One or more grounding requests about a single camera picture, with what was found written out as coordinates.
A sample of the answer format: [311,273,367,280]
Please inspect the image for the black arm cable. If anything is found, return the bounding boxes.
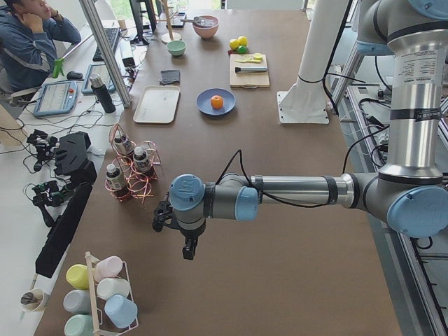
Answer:
[215,149,333,208]

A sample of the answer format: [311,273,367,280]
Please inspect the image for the aluminium frame post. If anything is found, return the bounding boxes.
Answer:
[79,0,132,108]

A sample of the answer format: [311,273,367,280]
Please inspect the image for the black computer mouse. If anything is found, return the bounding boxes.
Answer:
[66,71,83,81]

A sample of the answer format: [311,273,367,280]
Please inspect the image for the beige tray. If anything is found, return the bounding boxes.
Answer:
[133,85,180,124]

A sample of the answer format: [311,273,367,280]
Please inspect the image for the blue plate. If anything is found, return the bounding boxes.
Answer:
[196,88,236,116]

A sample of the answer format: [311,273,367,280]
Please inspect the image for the mint green cup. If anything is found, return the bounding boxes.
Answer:
[64,314,93,336]

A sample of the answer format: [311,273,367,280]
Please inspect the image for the black foam block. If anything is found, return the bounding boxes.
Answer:
[54,131,97,187]

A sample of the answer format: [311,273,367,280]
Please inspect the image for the dark bottle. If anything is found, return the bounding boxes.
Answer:
[113,134,132,155]
[106,163,126,191]
[134,146,151,173]

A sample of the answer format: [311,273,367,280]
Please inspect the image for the white wire cup rack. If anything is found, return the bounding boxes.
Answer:
[85,251,139,335]

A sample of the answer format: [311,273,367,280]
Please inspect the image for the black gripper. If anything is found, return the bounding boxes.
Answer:
[181,225,206,260]

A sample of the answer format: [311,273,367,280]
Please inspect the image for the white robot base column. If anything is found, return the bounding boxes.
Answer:
[277,0,352,124]

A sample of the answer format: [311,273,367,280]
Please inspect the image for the yellow cup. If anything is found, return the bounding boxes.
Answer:
[66,264,89,290]

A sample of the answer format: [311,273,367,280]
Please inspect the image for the green clamp toy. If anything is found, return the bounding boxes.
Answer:
[52,58,65,79]

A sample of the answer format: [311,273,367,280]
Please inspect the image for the orange mandarin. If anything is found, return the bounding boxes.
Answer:
[210,94,224,110]

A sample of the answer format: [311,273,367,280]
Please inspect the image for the green lime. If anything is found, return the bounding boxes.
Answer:
[237,45,247,55]

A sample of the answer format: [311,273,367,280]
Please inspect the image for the dark bottle front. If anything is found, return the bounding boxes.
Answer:
[106,163,126,191]

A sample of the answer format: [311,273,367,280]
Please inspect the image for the white cup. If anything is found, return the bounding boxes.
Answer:
[97,278,130,300]

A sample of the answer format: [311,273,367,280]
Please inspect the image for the copper wire bottle rack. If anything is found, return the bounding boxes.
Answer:
[104,123,161,203]

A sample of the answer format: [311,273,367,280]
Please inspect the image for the black keyboard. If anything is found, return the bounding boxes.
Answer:
[92,27,120,62]

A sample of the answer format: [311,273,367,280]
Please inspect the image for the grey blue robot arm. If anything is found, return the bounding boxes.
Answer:
[168,1,447,260]

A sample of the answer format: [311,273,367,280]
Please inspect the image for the grey cup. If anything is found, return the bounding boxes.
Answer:
[63,289,91,314]

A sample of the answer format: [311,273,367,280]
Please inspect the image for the blue teach pendant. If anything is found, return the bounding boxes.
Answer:
[80,63,116,95]
[33,80,78,117]

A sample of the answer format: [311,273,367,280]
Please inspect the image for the seated person in blue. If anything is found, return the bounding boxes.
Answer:
[1,1,81,92]

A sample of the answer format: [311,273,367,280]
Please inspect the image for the pink bowl with ice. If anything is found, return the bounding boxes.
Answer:
[193,15,219,39]

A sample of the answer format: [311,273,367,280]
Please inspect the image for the paper cup with utensils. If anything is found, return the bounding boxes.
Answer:
[20,288,49,312]

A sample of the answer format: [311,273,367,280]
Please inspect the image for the pink cup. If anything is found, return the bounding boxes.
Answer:
[93,255,123,282]

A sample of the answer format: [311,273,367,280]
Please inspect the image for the wooden stand with base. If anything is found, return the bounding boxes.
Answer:
[157,0,182,45]

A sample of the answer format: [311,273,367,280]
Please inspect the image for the dark bottle middle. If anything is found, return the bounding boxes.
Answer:
[134,146,151,173]

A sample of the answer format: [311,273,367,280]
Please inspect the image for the light blue cup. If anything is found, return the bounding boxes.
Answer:
[104,294,138,328]

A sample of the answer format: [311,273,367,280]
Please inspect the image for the wooden cutting board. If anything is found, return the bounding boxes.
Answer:
[230,54,270,88]

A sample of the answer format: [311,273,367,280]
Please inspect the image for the mint green bowl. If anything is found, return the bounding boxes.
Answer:
[167,40,186,57]

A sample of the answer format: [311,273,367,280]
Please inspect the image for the dark bottle top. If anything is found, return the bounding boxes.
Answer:
[113,134,132,155]

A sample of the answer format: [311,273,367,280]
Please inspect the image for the black handled knife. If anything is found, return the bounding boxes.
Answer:
[234,66,268,74]

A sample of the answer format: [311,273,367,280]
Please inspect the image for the black long bar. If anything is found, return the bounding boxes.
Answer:
[35,183,92,279]

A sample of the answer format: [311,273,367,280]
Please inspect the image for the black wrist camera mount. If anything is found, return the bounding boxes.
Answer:
[152,200,177,232]

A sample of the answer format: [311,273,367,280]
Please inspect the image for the yellow banana peel slices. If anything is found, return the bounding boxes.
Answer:
[234,53,263,64]

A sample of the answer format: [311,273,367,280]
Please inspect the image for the black thermos bottle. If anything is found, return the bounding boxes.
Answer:
[90,73,116,113]

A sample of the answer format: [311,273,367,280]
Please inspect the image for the dark grey cloth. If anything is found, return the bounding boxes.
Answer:
[160,69,181,85]

